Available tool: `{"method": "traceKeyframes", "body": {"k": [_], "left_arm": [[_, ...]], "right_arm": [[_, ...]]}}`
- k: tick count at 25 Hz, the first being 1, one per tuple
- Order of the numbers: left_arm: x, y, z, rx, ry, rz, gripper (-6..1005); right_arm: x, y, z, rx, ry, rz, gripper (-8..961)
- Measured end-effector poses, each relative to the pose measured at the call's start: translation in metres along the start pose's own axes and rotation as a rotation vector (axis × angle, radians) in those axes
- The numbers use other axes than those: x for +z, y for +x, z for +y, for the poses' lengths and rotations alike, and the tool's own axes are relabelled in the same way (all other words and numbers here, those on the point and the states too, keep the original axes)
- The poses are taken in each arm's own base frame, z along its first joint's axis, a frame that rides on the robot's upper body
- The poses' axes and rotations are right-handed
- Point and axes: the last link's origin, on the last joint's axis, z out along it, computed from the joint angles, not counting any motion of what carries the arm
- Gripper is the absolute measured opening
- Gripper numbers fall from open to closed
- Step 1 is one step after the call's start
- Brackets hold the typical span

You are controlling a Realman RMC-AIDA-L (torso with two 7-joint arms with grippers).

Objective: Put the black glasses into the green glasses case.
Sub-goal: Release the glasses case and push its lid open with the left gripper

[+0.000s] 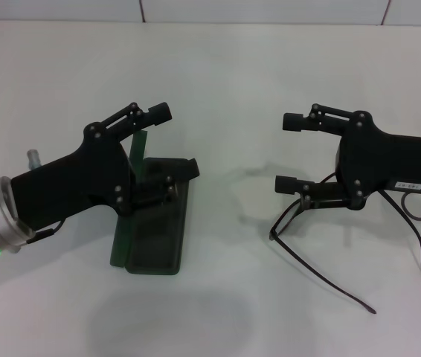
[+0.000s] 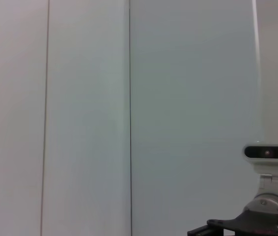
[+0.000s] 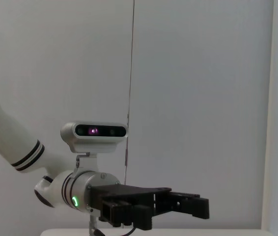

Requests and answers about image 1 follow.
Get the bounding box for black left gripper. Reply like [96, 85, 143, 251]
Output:
[10, 101, 202, 234]

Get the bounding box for green glasses case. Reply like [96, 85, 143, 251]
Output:
[109, 130, 194, 277]

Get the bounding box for left gripper cable with plug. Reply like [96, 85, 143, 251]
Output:
[26, 148, 66, 245]

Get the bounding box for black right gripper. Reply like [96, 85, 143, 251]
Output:
[274, 103, 421, 212]

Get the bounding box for black thin-frame glasses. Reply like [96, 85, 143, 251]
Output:
[269, 170, 421, 315]

